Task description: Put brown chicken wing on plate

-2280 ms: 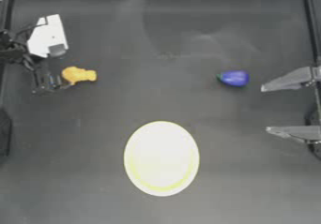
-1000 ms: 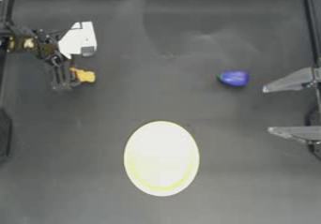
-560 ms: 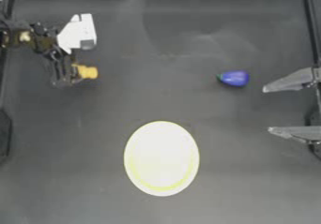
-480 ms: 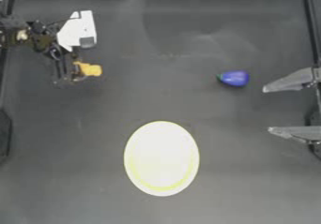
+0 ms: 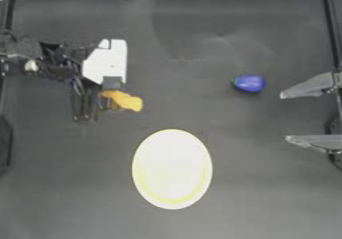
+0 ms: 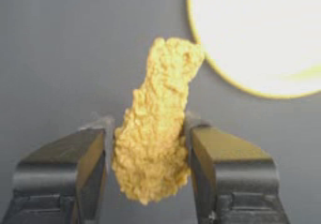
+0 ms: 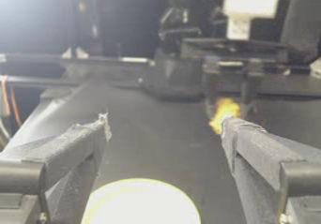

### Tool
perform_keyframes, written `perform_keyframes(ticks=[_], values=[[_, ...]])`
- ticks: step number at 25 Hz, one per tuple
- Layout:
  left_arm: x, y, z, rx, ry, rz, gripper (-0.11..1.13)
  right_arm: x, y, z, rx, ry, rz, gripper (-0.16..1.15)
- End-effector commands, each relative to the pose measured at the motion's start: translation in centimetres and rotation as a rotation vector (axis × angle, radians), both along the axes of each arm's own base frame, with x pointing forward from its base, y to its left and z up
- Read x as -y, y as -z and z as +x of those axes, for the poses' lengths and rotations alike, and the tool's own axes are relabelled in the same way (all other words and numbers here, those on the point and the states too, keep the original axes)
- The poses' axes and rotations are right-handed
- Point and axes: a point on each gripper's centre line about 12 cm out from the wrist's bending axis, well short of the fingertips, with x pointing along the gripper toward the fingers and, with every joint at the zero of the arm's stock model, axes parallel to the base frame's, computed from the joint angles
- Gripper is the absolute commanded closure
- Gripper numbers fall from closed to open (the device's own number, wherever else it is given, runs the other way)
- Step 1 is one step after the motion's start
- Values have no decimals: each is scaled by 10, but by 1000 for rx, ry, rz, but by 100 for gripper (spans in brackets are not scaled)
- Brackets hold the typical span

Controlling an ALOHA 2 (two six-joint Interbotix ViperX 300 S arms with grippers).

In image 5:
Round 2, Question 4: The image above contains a brown toy chicken wing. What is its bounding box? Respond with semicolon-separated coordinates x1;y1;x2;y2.
99;89;146;113

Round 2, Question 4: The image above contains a yellow plate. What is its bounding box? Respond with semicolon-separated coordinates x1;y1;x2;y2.
131;128;214;211

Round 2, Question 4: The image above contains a blue toy eggplant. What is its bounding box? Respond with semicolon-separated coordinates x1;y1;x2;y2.
230;74;268;94

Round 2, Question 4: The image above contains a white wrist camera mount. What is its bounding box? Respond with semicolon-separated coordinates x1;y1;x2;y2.
82;38;130;88

